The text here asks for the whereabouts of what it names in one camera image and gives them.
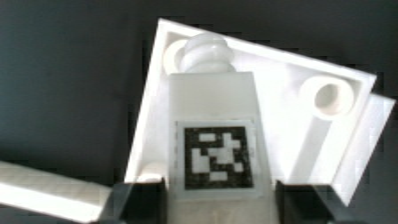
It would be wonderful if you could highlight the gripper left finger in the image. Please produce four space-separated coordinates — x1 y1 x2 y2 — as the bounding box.
104 182 167 224

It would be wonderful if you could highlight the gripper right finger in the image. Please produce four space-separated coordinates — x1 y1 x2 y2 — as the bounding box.
275 182 355 224

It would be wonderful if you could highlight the white table leg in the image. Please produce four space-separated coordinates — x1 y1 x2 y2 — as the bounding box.
168 33 275 224

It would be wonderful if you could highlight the white square tabletop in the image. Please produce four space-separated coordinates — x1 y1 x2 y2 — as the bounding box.
124 20 375 189

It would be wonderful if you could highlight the white obstacle front bar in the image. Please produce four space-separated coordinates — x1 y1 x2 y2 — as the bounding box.
0 161 110 223

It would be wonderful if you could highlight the white obstacle bar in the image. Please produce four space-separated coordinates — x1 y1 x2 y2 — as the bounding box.
332 94 394 205
0 161 110 223

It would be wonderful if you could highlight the white obstacle right bar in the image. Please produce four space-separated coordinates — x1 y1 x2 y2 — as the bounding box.
332 94 394 205

